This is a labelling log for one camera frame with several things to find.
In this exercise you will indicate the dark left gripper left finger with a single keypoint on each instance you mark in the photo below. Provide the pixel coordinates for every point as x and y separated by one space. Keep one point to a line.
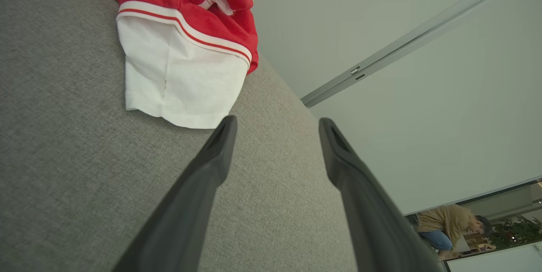
190 221

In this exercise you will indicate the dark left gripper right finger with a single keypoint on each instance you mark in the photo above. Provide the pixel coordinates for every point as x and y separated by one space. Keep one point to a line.
372 229

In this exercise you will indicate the red jersey with white sleeves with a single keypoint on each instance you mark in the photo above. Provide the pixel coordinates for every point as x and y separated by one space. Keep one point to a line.
182 77

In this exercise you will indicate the person in tan jacket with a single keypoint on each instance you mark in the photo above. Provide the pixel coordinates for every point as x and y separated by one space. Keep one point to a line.
449 221

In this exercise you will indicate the green leafy plant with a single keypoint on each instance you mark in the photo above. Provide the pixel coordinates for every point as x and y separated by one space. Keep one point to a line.
516 231

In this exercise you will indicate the grey fabric sofa seat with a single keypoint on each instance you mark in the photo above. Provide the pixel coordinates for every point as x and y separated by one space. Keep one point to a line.
63 136

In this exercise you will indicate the grey partition post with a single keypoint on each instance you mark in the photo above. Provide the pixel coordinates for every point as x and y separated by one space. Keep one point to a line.
381 58

